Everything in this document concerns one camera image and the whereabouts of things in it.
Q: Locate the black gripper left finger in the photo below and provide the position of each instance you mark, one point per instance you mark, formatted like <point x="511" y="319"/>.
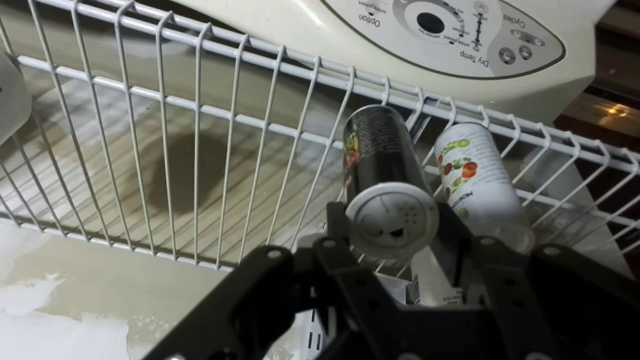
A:
<point x="267" y="287"/>

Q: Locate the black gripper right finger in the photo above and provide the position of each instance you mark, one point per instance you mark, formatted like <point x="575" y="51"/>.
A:
<point x="572" y="293"/>

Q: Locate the dark spice can white lid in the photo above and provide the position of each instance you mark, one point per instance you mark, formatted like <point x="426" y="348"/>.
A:
<point x="387" y="180"/>

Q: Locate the cream washing machine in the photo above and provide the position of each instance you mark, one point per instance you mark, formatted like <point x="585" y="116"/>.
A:
<point x="372" y="46"/>

